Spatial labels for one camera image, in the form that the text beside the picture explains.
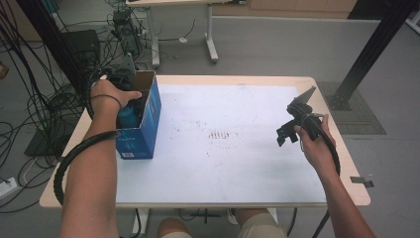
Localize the white desk with metal legs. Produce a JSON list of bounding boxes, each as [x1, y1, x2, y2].
[[125, 0, 248, 69]]

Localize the person's leg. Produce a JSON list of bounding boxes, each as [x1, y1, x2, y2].
[[235, 207, 289, 238], [156, 217, 194, 238]]

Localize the blue plastic bottle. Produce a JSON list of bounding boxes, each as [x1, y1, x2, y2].
[[117, 102, 143, 130]]

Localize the black metal frame post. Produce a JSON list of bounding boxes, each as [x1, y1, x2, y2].
[[15, 0, 93, 102], [326, 0, 420, 111]]

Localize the blue cardboard box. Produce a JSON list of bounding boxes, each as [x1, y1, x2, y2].
[[115, 69, 163, 161]]

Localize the dark electronic device on floor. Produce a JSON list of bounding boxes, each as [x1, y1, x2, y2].
[[111, 9, 142, 58]]

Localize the black wrist band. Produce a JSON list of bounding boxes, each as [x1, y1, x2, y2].
[[90, 93, 123, 111]]

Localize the person's left hand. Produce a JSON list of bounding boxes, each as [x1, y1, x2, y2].
[[90, 78, 144, 117]]

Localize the person's right leg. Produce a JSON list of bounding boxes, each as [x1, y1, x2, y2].
[[235, 207, 289, 238]]

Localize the black tape piece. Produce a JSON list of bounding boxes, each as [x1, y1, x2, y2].
[[349, 176, 375, 188]]

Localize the person's right hand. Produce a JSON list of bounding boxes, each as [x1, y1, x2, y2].
[[293, 114, 340, 179]]

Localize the dark ribbed floor mat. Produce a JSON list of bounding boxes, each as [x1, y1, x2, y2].
[[316, 81, 387, 136]]

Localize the black computer tower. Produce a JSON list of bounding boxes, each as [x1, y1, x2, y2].
[[61, 29, 102, 67]]

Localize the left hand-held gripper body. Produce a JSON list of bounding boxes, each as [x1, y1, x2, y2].
[[107, 53, 149, 117]]

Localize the person's left leg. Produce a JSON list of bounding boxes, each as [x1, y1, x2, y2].
[[156, 217, 194, 238]]

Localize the right gripper black sleeved cable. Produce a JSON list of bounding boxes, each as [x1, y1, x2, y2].
[[298, 105, 342, 238]]

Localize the white power strip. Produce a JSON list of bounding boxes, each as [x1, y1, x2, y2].
[[0, 177, 19, 200]]

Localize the black floor plate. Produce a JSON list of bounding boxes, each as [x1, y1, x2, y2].
[[24, 127, 67, 159]]

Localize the tangle of black cables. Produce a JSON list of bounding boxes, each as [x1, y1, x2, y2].
[[0, 0, 157, 214]]

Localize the white table mat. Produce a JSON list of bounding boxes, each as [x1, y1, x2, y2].
[[115, 83, 328, 204]]

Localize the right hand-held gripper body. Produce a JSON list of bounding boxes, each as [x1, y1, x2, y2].
[[277, 85, 327, 141]]

